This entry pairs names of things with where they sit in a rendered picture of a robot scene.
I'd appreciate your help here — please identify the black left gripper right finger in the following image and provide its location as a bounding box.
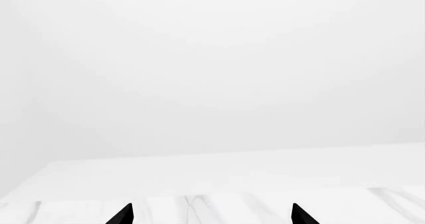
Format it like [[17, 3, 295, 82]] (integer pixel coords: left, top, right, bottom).
[[291, 202, 321, 224]]

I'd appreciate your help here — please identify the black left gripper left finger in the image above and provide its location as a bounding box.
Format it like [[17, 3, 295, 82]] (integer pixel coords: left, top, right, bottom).
[[105, 202, 135, 224]]

